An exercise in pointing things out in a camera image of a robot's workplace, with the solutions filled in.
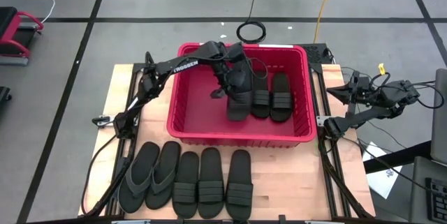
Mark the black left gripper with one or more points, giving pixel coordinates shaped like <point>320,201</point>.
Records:
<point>235,79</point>

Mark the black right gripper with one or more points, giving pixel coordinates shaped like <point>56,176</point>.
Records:
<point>366,91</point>

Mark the black slide sandal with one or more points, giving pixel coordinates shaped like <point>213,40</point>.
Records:
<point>239,190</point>
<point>239,110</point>
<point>211,189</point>
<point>185,189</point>
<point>281,109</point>
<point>261,107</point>

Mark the black flip-flop sandal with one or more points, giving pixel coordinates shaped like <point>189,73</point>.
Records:
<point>138,178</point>
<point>164,175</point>

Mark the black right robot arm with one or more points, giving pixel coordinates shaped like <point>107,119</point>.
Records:
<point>398,96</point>

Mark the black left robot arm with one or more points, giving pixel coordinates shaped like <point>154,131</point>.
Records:
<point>185,66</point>

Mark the red plastic bin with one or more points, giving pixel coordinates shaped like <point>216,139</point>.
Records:
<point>202,119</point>

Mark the silver base mounting plate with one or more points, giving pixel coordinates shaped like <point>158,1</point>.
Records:
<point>323,121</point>
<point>103,121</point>

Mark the black perforated box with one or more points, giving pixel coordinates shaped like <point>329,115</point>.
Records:
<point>317,53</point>

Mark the long white tape strip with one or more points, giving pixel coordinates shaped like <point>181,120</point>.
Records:
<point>276,45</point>

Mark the black desk beam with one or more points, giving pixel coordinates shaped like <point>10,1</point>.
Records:
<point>394,157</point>

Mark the white paper sheet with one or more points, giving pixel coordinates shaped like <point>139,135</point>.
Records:
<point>380,178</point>

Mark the grey monitor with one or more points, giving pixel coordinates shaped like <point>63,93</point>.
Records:
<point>440,119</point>

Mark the grey desk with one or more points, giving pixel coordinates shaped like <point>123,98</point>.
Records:
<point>422,196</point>

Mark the black keyboard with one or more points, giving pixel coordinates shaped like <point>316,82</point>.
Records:
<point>438,199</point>

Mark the red and black cart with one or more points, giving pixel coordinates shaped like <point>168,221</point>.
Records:
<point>14,35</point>

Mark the black aluminium frame rail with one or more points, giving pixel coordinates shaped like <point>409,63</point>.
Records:
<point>125,149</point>
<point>326,168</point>

